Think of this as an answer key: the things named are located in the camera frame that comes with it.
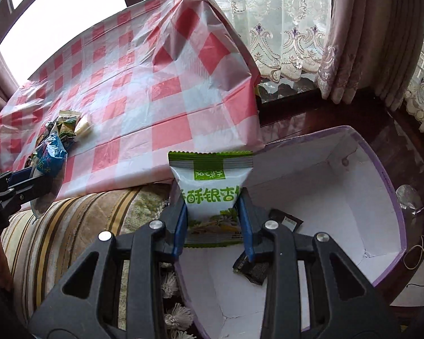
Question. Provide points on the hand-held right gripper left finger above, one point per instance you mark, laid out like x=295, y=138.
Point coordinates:
x=179, y=226

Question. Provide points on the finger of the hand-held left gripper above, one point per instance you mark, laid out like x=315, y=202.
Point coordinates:
x=31, y=189
x=21, y=176

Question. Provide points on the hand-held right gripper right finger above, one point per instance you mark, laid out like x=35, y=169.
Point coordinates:
x=245, y=226

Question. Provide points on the blue snack packet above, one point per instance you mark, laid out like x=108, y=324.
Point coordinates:
x=51, y=152

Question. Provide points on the green white snack packet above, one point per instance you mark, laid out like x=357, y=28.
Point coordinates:
x=212, y=197

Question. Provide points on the white box with purple rim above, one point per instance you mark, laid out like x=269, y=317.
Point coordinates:
x=304, y=183

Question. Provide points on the dark snack packet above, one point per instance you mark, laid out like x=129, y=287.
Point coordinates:
x=288, y=220
x=249, y=270

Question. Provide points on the green patterned snack packet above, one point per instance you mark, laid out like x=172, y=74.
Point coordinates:
x=68, y=125

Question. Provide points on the pale yellow snack packet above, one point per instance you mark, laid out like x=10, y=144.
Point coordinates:
x=83, y=125

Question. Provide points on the red white checked tablecloth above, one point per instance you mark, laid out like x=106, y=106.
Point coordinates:
x=145, y=88

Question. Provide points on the white lace curtain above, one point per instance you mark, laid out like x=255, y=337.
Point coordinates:
x=422, y=88
x=268, y=24

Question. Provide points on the dark wooden window frame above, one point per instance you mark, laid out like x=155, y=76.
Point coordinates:
x=7, y=17

